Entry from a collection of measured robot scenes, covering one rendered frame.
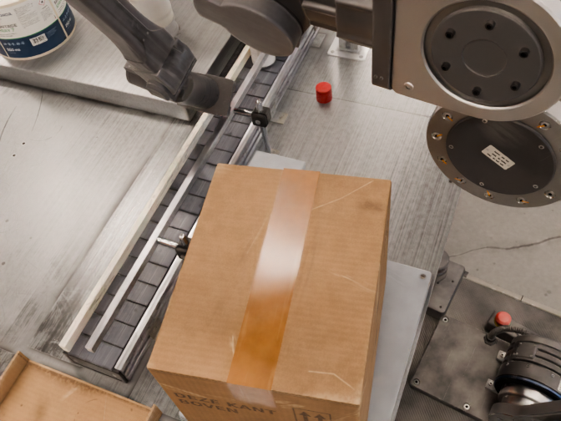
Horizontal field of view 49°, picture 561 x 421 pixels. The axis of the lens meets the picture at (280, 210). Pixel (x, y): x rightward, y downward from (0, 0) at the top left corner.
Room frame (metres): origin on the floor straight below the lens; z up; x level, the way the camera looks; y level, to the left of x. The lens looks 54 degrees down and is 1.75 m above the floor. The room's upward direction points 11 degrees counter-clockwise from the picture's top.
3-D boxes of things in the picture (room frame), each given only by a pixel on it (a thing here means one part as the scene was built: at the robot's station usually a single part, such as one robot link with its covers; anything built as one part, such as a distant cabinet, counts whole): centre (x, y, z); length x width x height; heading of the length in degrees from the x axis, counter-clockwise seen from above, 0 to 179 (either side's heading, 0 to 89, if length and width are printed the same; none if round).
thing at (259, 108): (0.81, 0.02, 0.91); 0.07 x 0.03 x 0.16; 59
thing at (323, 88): (0.95, -0.14, 0.85); 0.03 x 0.03 x 0.03
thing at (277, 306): (0.38, 0.02, 0.99); 0.30 x 0.24 x 0.27; 159
